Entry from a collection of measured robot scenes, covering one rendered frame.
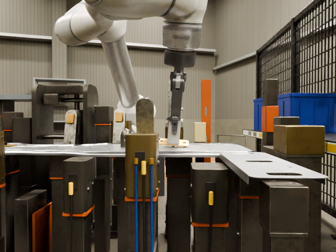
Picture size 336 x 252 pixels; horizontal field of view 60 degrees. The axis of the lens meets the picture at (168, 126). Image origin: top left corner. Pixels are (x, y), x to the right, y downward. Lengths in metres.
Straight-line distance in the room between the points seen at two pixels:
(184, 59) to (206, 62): 7.21
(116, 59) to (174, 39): 0.65
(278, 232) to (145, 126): 0.33
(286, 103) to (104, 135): 0.62
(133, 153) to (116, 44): 0.78
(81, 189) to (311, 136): 0.48
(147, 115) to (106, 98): 6.50
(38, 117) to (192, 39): 0.59
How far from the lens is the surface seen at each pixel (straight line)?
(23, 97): 1.19
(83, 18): 1.01
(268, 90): 0.96
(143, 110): 0.60
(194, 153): 0.67
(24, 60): 7.25
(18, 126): 1.07
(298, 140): 0.66
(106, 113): 0.99
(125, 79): 1.36
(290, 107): 1.03
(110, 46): 1.26
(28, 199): 0.83
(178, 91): 0.67
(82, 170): 0.61
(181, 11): 0.65
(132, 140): 0.53
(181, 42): 0.67
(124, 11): 0.57
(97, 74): 7.14
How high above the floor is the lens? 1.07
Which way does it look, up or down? 1 degrees down
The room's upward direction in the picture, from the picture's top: straight up
